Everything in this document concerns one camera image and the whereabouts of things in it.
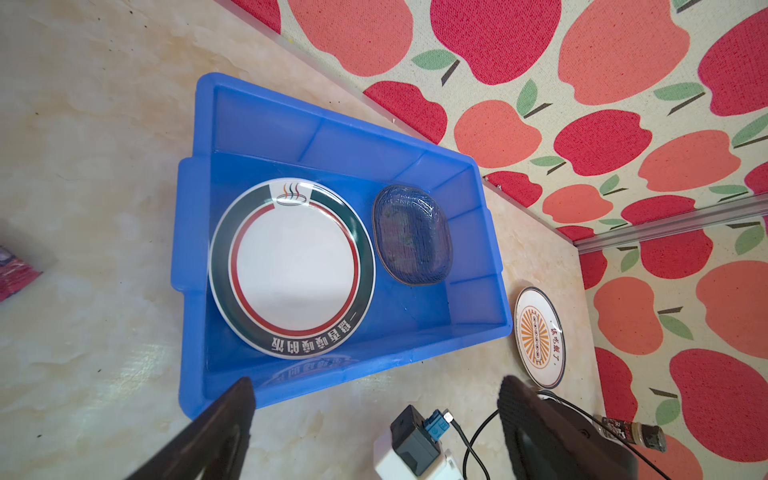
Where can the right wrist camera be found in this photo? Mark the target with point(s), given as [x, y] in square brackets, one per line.
[411, 448]

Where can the right aluminium frame post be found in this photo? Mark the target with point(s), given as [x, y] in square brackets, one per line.
[731, 212]

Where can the far right orange sunburst plate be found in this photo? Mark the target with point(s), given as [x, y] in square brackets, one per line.
[540, 338]

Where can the green rimmed white plate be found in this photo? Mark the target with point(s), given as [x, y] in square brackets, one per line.
[291, 268]

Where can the clear glass plate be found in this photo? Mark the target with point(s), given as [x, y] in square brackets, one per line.
[412, 236]

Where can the blue plastic bin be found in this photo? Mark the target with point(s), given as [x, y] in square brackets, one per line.
[245, 135]

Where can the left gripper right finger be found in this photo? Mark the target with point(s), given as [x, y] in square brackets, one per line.
[544, 444]

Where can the purple cherry snack bag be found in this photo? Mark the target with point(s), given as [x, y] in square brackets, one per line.
[15, 274]

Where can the small dark spice jar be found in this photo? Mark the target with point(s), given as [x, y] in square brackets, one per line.
[634, 433]

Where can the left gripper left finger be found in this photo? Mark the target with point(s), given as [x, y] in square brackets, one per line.
[213, 446]

